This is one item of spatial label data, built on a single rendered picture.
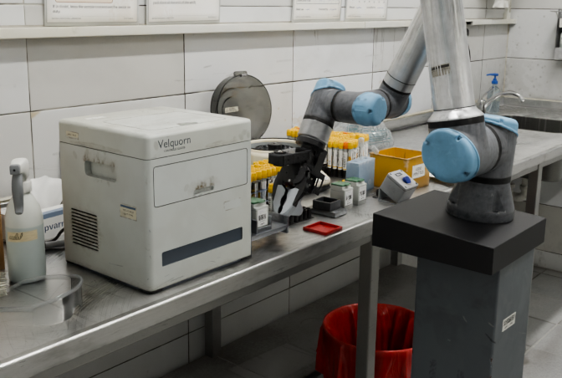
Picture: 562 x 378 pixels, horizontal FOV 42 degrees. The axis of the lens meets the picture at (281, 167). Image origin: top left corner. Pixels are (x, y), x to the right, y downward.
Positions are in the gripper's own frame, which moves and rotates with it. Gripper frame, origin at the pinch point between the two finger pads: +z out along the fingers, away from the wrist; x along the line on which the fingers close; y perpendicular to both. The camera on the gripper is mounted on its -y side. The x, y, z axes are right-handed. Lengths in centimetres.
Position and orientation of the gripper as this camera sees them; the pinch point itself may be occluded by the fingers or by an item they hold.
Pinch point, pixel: (278, 217)
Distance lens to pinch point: 169.0
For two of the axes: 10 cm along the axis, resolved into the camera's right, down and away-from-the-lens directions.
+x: -7.7, -1.5, 6.2
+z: -3.3, 9.3, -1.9
